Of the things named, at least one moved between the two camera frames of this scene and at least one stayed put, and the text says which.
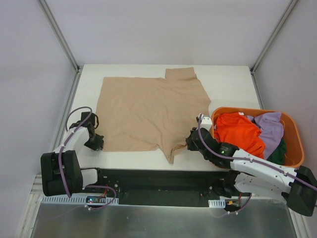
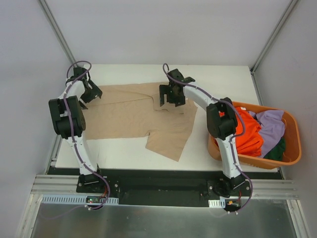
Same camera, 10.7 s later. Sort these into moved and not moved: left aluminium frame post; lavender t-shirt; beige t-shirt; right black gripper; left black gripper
Moved: beige t-shirt; right black gripper; left black gripper
Not moved: lavender t-shirt; left aluminium frame post
